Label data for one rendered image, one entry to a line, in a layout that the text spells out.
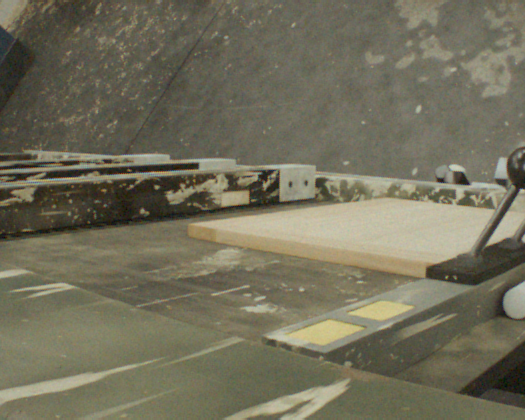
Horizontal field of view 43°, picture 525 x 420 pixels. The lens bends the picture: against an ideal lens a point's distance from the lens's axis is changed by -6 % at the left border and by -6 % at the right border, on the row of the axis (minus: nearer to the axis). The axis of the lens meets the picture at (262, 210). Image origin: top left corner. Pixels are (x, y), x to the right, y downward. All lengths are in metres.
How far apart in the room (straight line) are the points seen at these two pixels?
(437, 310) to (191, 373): 0.35
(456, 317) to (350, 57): 2.62
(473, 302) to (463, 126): 2.08
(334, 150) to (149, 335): 2.64
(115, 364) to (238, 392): 0.04
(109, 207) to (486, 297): 0.70
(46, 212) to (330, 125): 2.00
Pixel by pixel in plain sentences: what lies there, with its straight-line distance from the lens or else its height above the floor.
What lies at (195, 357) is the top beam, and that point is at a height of 1.88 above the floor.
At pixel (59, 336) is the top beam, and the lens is 0.24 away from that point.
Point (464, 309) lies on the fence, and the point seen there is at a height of 1.52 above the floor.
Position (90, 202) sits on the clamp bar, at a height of 1.41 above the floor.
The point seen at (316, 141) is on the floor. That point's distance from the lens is 2.93.
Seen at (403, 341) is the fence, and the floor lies 1.61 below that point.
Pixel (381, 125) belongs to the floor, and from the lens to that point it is 2.82.
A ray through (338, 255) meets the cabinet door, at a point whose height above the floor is 1.36.
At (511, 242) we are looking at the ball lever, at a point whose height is 1.40.
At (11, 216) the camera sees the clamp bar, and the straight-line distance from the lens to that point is 1.05.
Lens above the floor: 2.04
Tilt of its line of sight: 45 degrees down
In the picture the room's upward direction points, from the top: 48 degrees counter-clockwise
